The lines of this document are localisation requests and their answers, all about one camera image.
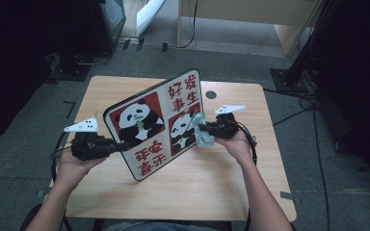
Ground person's grey trousers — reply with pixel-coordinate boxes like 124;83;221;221
104;220;225;231

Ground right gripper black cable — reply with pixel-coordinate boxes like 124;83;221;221
234;119;258;231

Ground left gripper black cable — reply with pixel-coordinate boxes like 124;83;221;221
51;131;75;182

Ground black stand base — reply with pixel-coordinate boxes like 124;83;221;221
49;52;91;81

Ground person's right hand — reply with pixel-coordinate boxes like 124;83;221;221
216;126;253;164

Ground long black floor cable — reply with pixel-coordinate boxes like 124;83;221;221
312;109;331;231

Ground panda picture board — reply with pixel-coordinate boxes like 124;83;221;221
103;67;204;182

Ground dark monitor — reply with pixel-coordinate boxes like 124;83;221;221
90;0;127;56

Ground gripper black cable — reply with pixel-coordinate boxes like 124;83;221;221
234;119;258;231
51;131;75;182

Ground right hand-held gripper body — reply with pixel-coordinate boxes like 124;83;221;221
215;104;247;140

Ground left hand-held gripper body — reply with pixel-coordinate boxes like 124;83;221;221
64;116;117;162

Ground white panel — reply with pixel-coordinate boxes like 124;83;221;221
136;0;167;38

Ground person's left hand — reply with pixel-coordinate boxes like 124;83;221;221
56;148;108;191

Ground black hanging cable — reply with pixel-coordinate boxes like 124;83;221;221
176;0;198;50

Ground black metal stand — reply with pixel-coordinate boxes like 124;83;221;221
269;0;333;94

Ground light blue cloth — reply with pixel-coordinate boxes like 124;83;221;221
193;112;216;148

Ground light wooden cabinet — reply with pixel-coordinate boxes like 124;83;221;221
176;0;322;57

